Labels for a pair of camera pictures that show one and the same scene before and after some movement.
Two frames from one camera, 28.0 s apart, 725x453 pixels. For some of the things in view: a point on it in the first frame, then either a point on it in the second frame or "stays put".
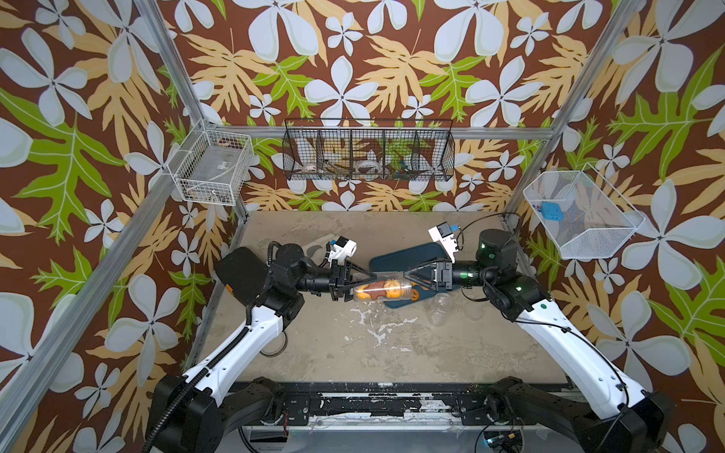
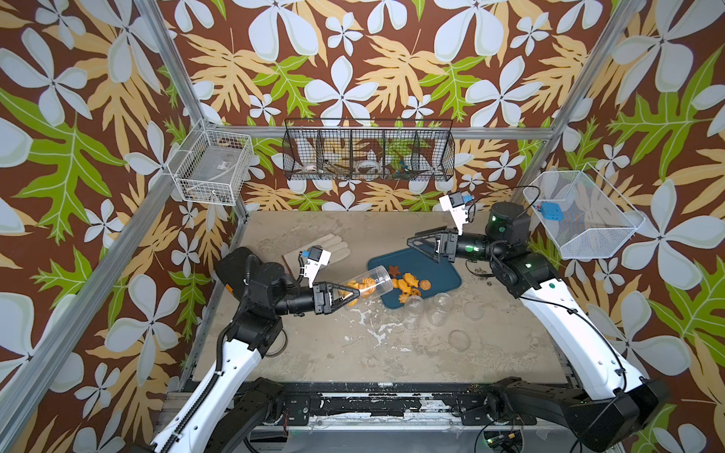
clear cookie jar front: x=391 y=286 → x=414 y=308
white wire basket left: x=209 y=166 stays put
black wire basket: x=368 y=149 stays put
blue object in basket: x=552 y=210 stays put
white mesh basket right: x=585 y=217 stays put
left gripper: x=339 y=282 → x=325 y=301
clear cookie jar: x=441 y=305 stays put
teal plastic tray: x=410 y=259 stays put
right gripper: x=443 y=275 → x=448 y=245
